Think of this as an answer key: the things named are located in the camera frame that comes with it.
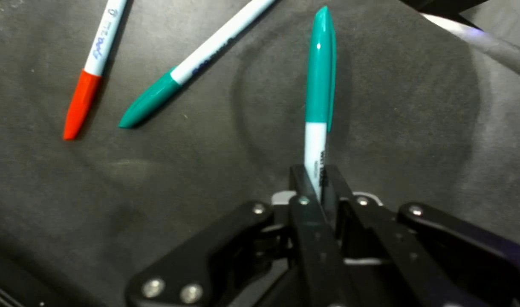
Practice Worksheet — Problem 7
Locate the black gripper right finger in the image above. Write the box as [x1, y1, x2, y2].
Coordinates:
[322, 166, 520, 307]

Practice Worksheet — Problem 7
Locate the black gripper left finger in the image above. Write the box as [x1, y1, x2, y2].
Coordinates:
[124, 166, 358, 307]

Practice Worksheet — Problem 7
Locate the green capped white marker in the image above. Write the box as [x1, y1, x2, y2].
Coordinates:
[117, 0, 278, 132]
[301, 5, 339, 203]

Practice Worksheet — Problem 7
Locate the red capped white marker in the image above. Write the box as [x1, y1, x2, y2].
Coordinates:
[61, 0, 129, 142]

